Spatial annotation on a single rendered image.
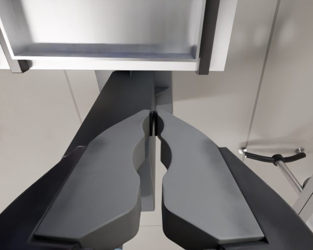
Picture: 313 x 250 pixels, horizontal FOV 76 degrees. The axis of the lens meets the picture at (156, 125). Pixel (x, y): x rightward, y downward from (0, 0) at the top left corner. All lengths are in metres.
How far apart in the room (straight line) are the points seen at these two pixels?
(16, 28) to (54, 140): 1.38
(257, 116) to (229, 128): 0.20
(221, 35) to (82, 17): 0.20
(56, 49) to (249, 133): 1.44
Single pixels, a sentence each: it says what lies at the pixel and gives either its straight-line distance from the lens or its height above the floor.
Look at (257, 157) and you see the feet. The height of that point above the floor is 0.10.
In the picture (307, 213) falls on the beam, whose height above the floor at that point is 0.53.
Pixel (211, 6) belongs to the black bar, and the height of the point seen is 0.90.
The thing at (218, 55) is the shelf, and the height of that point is 0.88.
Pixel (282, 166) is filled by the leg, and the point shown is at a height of 0.20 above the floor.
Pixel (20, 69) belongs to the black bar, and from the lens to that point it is 0.38.
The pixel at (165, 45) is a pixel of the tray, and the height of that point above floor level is 0.88.
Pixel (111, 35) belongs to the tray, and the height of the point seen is 0.88.
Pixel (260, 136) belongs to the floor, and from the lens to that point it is 1.67.
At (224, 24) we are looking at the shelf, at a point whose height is 0.88.
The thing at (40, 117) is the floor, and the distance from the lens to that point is 1.62.
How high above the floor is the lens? 1.20
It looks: 57 degrees down
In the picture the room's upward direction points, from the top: 179 degrees counter-clockwise
